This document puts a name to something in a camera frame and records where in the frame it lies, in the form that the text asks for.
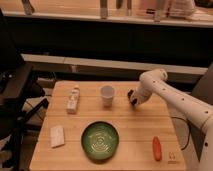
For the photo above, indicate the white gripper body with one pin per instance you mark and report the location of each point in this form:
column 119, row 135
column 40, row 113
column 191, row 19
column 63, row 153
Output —
column 142, row 95

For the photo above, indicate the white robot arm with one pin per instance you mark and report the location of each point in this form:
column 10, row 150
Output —
column 198, row 112

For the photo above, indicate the white sponge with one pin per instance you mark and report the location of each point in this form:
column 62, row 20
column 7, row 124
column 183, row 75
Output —
column 57, row 136

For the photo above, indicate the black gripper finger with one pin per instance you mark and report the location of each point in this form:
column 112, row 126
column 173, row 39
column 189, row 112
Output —
column 131, row 98

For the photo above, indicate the white paper cup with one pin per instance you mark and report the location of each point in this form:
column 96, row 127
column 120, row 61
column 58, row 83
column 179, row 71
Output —
column 107, row 95

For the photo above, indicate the green ribbed bowl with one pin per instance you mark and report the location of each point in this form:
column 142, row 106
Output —
column 100, row 141

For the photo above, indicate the orange carrot toy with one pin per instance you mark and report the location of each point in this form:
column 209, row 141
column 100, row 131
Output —
column 157, row 152

